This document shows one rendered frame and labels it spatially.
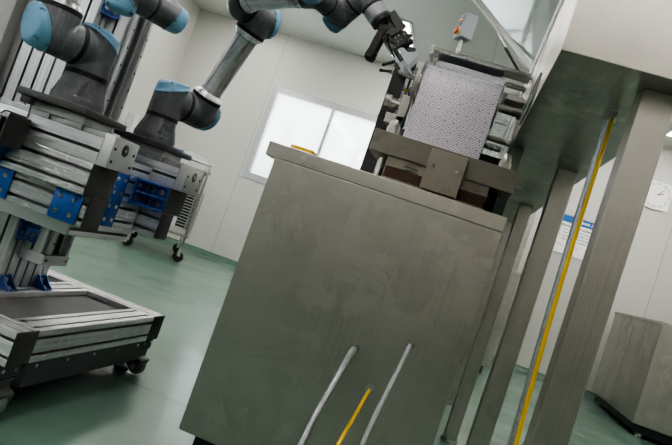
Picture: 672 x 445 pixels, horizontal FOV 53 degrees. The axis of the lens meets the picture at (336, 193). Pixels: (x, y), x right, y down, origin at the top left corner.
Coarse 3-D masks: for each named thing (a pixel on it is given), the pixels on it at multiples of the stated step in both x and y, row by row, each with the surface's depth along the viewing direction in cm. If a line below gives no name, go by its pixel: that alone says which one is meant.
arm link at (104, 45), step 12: (84, 24) 188; (96, 36) 186; (108, 36) 188; (84, 48) 183; (96, 48) 186; (108, 48) 188; (72, 60) 184; (84, 60) 185; (96, 60) 187; (108, 60) 189; (96, 72) 187; (108, 72) 191
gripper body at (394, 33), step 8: (384, 16) 208; (392, 16) 210; (376, 24) 210; (384, 24) 210; (392, 24) 210; (400, 24) 209; (392, 32) 207; (400, 32) 208; (384, 40) 208; (392, 40) 207; (400, 40) 208; (408, 40) 207
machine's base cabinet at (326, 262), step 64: (320, 192) 177; (256, 256) 178; (320, 256) 175; (384, 256) 173; (448, 256) 170; (256, 320) 176; (320, 320) 173; (384, 320) 171; (448, 320) 168; (256, 384) 174; (320, 384) 171; (384, 384) 169; (448, 384) 166
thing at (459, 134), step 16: (416, 112) 202; (432, 112) 201; (448, 112) 200; (416, 128) 201; (432, 128) 201; (448, 128) 200; (464, 128) 199; (480, 128) 198; (432, 144) 200; (448, 144) 199; (464, 144) 199; (480, 144) 198
